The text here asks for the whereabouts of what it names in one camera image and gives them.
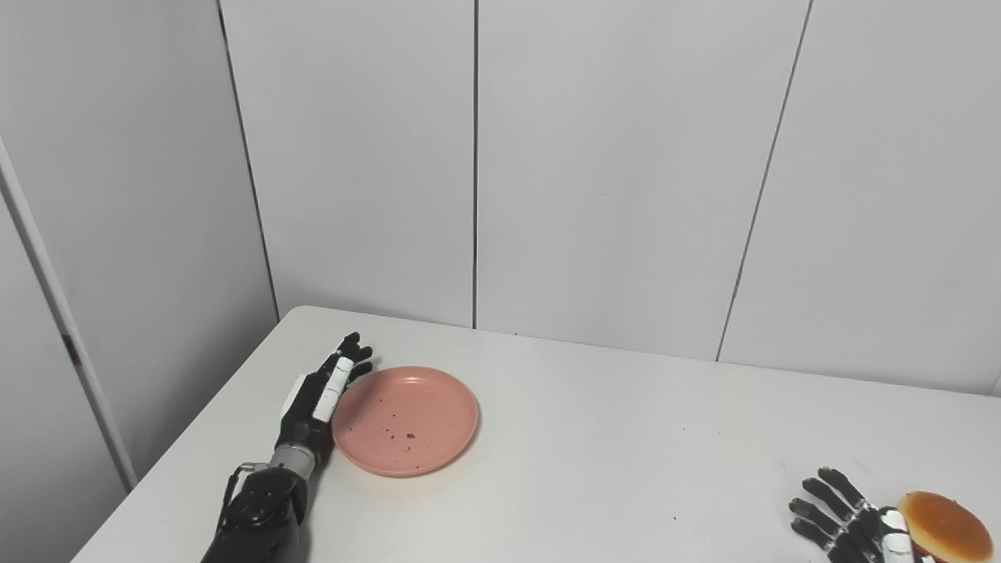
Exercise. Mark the pink round plate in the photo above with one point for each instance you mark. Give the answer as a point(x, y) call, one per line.
point(422, 407)

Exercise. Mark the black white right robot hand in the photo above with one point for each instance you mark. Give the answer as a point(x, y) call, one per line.
point(860, 536)

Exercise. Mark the white vertical wall strip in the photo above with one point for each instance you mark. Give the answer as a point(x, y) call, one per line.
point(55, 313)

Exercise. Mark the toy hamburger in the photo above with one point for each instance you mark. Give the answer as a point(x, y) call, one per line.
point(942, 524)

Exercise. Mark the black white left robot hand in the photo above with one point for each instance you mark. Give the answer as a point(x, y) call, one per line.
point(301, 418)

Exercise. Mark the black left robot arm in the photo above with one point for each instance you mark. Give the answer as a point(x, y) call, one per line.
point(262, 516)

